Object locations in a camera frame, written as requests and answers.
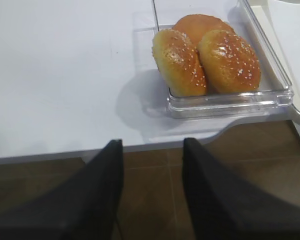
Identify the sesame bun top right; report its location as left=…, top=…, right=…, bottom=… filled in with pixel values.
left=197, top=30, right=261, bottom=94

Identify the sesame bun top left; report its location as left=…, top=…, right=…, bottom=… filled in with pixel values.
left=152, top=28, right=207, bottom=97

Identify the clear bun container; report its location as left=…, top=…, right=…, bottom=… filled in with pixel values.
left=152, top=0, right=293, bottom=119

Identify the sesame bun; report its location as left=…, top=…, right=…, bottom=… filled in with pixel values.
left=152, top=28, right=207, bottom=97
left=197, top=30, right=261, bottom=94

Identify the plain bun half rear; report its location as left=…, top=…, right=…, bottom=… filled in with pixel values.
left=172, top=14, right=235, bottom=46

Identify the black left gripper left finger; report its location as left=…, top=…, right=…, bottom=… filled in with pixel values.
left=0, top=140, right=123, bottom=240

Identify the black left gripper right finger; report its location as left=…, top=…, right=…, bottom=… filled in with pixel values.
left=182, top=138, right=300, bottom=240

